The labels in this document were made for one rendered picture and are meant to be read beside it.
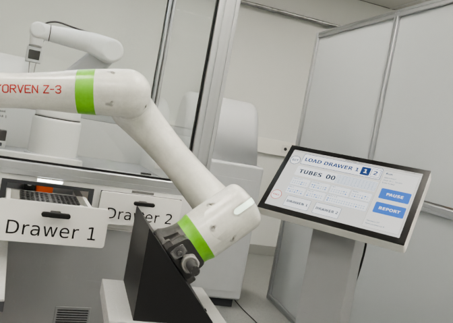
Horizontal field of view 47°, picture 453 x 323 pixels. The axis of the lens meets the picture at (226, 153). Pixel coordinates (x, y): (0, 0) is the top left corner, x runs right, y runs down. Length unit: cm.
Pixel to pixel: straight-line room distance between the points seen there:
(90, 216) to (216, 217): 40
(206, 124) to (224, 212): 69
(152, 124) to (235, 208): 36
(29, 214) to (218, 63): 86
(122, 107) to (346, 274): 99
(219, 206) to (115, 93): 38
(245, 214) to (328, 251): 67
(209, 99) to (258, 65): 339
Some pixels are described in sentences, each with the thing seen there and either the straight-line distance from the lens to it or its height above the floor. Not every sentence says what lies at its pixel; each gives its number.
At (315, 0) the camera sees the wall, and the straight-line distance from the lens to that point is 559.
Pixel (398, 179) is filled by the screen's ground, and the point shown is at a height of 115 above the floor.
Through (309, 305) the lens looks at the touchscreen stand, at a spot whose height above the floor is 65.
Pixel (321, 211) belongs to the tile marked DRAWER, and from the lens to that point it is 179.
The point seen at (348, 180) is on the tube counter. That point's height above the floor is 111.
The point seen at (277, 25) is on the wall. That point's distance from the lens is 538.
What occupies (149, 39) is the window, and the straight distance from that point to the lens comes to 186.
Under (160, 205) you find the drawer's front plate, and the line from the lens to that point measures 187.
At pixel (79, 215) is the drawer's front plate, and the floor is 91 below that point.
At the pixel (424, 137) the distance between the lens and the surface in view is 273.
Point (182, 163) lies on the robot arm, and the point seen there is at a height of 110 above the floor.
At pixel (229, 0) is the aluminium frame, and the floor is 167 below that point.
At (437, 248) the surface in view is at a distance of 256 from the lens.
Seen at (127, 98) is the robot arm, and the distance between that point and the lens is 131.
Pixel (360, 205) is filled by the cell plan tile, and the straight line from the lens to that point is 179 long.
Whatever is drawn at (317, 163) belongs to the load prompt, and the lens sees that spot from 193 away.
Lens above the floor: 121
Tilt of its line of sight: 3 degrees down
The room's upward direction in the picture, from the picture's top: 10 degrees clockwise
